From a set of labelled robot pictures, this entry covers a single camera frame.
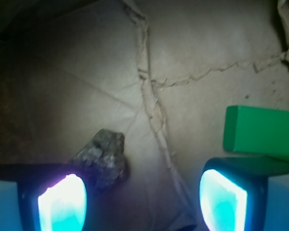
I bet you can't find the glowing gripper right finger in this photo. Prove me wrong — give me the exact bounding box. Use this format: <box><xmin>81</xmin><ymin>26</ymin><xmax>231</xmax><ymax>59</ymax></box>
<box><xmin>199</xmin><ymin>157</ymin><xmax>289</xmax><ymax>231</ymax></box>

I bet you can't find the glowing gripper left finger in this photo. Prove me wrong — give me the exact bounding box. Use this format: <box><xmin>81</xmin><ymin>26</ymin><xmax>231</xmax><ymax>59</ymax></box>
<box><xmin>0</xmin><ymin>164</ymin><xmax>87</xmax><ymax>231</ymax></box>

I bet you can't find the dark grey rock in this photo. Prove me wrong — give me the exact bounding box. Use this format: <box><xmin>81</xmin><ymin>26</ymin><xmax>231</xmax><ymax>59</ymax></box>
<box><xmin>68</xmin><ymin>129</ymin><xmax>128</xmax><ymax>191</ymax></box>

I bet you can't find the green rectangular block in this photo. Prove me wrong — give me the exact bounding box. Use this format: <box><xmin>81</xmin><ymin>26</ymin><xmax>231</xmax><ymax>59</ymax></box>
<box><xmin>223</xmin><ymin>105</ymin><xmax>289</xmax><ymax>158</ymax></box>

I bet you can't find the brown paper bag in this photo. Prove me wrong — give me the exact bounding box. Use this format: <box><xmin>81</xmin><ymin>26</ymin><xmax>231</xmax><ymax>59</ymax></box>
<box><xmin>0</xmin><ymin>0</ymin><xmax>289</xmax><ymax>231</ymax></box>

